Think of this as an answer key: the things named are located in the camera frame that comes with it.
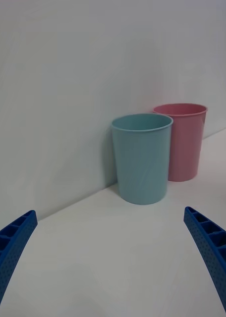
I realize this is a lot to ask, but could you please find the pale blue plastic bin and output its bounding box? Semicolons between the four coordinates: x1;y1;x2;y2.
110;113;174;206

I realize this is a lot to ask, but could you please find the pink plastic bin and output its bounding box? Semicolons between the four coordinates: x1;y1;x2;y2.
152;103;209;182

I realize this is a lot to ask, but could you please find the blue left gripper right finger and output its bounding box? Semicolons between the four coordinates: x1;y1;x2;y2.
183;206;226;317

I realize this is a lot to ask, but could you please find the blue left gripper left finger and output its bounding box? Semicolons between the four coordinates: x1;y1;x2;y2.
0;210;38;317

